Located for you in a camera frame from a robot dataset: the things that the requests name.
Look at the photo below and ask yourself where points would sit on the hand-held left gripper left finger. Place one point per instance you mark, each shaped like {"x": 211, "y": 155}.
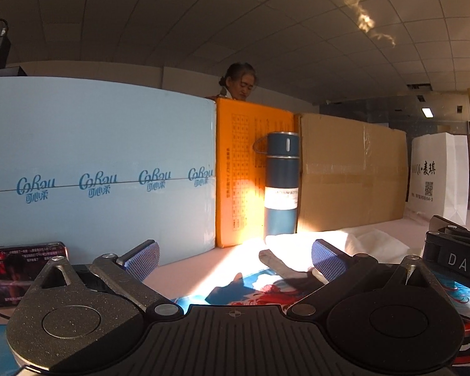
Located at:
{"x": 143, "y": 260}

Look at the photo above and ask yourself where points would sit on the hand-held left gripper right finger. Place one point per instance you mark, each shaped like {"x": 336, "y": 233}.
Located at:
{"x": 329, "y": 258}

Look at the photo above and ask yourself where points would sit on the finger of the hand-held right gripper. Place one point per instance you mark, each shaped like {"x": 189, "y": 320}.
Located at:
{"x": 450, "y": 225}

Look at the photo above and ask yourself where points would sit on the white garment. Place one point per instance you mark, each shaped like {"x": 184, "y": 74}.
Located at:
{"x": 360, "y": 246}

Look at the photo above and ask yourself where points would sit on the white paper bag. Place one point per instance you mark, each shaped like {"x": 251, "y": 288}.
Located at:
{"x": 438, "y": 172}

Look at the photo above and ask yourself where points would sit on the blue printed cloth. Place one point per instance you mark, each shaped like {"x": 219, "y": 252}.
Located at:
{"x": 254, "y": 288}

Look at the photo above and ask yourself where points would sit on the brown cardboard box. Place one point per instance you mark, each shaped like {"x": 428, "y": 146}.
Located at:
{"x": 352, "y": 172}

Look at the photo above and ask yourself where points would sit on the blue thermos bottle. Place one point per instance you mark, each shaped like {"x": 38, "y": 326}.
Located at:
{"x": 280, "y": 164}

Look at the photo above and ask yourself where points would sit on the ceiling light panel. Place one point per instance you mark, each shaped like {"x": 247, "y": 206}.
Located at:
{"x": 427, "y": 112}

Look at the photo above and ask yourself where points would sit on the light blue board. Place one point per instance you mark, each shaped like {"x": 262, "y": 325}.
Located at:
{"x": 102, "y": 145}

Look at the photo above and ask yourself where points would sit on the orange cardboard box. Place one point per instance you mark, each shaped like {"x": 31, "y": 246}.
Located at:
{"x": 239, "y": 172}

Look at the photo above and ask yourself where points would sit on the black smartphone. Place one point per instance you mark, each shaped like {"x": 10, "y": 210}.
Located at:
{"x": 8, "y": 274}

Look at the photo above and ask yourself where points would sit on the flat black device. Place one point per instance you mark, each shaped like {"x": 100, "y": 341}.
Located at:
{"x": 4, "y": 71}

